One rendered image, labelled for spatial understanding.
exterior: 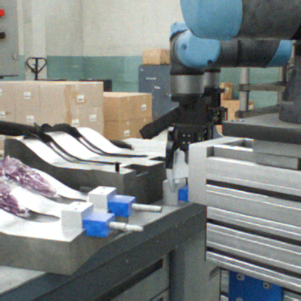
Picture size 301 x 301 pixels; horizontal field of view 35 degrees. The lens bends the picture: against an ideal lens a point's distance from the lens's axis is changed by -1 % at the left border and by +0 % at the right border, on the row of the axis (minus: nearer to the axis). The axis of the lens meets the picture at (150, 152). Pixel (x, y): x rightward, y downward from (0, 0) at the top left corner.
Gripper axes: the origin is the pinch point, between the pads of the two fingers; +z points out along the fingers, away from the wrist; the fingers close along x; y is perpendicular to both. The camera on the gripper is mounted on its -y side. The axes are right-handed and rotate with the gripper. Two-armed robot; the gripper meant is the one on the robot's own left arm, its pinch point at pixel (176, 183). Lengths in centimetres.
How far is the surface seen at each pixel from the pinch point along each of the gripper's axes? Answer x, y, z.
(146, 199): -5.2, -5.2, 3.1
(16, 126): 22, -67, -7
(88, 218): -35.8, -0.1, -2.3
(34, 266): -43.5, -5.1, 3.8
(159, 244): -3.1, -2.9, 14.0
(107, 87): 596, -383, 10
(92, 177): -12.3, -14.6, -2.5
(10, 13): 43, -86, -46
